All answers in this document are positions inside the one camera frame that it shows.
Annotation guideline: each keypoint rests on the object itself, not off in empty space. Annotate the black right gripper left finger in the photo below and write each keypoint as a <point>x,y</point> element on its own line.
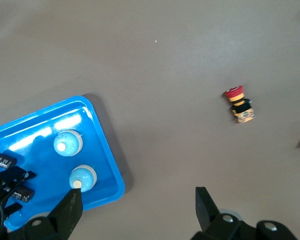
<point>67,215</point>

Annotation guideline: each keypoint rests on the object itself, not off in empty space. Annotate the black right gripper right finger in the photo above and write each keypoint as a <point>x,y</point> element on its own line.
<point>208,215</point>

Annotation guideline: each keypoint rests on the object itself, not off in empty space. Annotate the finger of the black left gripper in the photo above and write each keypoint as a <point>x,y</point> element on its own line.
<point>12,178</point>
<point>13,211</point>

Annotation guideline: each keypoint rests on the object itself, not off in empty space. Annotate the light blue service bell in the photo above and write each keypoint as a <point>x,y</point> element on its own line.
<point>67,143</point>
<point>83,177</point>

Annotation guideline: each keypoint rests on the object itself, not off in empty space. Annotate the blue plastic tray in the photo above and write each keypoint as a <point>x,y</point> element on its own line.
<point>100,160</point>

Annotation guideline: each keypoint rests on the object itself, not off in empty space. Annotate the red yellow emergency stop button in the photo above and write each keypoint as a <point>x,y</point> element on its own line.
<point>240,105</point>

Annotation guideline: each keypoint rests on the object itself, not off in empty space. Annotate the brown table mat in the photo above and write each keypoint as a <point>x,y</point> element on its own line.
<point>165,62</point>

